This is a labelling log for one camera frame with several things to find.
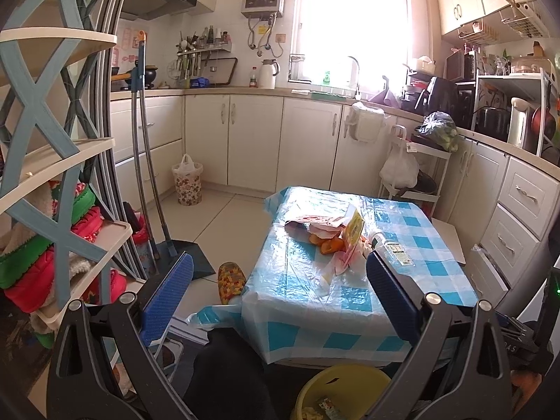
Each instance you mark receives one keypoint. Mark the clear plastic bottle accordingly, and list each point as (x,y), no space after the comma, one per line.
(393,249)

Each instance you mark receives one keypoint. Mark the chrome kitchen faucet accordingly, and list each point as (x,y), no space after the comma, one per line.
(356,74)

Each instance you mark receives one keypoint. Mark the clear plastic bag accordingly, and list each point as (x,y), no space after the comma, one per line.
(332,278)

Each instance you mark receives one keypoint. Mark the purple bag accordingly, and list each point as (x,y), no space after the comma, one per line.
(385,96)

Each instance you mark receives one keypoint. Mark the bag of green vegetables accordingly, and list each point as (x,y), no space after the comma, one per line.
(437,131)

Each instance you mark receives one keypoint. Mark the red white printed wrapper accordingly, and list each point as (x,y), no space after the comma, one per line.
(315,221)

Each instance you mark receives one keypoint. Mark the dark sauce bottle red cap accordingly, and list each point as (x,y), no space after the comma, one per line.
(253,79)

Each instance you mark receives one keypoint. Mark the white counter shelf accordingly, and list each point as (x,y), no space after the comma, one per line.
(503,79)

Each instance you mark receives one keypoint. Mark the floral patterned bag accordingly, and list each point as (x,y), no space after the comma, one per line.
(188,183)

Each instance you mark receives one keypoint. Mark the small printed candy wrapper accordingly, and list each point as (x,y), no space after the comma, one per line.
(327,404)

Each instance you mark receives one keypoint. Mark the pink white wrapper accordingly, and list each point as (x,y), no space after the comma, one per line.
(345,258)

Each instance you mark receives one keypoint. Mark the white trolley rack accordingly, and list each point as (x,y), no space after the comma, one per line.
(439,162)

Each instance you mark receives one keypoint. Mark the white hanging door bin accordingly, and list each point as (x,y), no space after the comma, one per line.
(365,122)

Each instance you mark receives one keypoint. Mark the yellow plastic basin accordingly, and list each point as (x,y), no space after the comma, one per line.
(341,385)

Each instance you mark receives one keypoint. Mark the cream kitchen base cabinets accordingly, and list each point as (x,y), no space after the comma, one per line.
(258,140)

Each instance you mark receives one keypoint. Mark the floral bucket with red liner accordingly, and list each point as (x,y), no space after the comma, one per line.
(146,249)

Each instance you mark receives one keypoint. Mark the bright kitchen window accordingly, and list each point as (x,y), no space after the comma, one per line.
(350,22)

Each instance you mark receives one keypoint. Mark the black microwave oven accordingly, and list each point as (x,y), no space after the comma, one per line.
(459,65)

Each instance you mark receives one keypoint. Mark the green dish soap bottle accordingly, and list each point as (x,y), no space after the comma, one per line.
(327,79)

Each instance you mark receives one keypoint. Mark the blue packet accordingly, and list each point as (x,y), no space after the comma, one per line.
(201,82)

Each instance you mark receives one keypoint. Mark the wall utensil rack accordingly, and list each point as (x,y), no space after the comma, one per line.
(197,50)

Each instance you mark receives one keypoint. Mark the black rice cooker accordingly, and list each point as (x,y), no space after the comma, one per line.
(492,122)

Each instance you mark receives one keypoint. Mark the black wok on counter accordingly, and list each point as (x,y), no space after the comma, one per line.
(148,76)

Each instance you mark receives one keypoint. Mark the grey folding stool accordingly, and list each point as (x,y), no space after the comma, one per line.
(175,354)

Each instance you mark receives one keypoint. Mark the pile of red green slippers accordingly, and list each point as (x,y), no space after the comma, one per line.
(39,280)

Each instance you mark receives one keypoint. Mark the pink wall stickers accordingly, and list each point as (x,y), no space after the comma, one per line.
(127,43)

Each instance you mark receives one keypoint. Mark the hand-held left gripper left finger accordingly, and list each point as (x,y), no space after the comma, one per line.
(170,297)

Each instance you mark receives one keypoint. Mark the yellow snack packet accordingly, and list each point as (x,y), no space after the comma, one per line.
(352,229)

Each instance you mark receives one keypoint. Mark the cardboard sheet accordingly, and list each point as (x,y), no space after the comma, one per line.
(448,240)

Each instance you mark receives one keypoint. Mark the grey sliding door frame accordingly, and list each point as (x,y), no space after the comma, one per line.
(111,162)

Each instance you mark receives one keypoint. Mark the black pouch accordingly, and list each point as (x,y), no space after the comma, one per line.
(132,216)

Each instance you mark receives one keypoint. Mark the blue and cream shoe rack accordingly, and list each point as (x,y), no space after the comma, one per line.
(26,92)

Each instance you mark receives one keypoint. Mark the white wrapped panel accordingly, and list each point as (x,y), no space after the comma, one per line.
(488,269)

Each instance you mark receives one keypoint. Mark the blue checked plastic tablecloth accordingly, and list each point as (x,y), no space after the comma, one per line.
(306,271)

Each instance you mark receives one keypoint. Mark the white electric kettle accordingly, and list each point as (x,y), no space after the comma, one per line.
(520,122)

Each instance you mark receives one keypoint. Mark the white thermos jug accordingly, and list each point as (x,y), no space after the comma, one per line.
(269,74)

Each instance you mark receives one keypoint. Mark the red pot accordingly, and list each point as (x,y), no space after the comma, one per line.
(544,122)

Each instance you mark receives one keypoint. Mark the black framed tray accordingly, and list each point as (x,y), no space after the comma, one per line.
(225,70)

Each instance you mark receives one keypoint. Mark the dark round pan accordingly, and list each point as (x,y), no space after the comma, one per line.
(426,183)

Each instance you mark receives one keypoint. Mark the yellow patterned slipper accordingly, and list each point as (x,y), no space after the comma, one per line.
(231,280)

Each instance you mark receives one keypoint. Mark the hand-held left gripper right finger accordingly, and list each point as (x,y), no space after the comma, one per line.
(389,288)

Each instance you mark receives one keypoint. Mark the person's left leg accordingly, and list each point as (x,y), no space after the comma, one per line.
(232,380)

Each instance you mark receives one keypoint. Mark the black air fryer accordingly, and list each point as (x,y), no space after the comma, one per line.
(439,96)

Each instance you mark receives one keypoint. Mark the white plastic bag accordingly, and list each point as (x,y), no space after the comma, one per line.
(398,170)

